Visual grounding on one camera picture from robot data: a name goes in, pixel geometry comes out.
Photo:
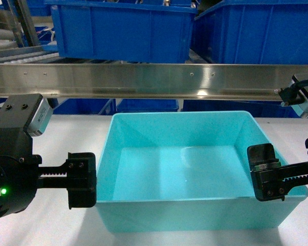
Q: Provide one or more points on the steel shelf front rail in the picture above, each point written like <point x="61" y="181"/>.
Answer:
<point x="176" y="81"/>

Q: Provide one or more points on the blue bin shelf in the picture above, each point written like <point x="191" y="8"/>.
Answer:
<point x="253" y="32"/>
<point x="130" y="32"/>

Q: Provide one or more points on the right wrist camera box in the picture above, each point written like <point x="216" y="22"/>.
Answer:
<point x="295" y="94"/>

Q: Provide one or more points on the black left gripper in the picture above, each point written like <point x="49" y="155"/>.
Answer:
<point x="19" y="173"/>

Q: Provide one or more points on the blue bin right shelf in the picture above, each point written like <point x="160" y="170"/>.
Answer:
<point x="253" y="32"/>

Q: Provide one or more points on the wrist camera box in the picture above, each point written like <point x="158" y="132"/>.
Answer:
<point x="40" y="118"/>
<point x="295" y="94"/>

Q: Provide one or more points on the blue bin centre shelf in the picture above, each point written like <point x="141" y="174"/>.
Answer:
<point x="130" y="32"/>

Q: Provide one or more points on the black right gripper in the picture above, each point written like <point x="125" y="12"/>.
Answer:
<point x="271" y="180"/>

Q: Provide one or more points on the light cyan plastic bin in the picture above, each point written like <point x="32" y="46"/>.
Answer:
<point x="184" y="171"/>

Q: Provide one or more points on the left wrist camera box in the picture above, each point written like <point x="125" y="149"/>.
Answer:
<point x="40" y="118"/>

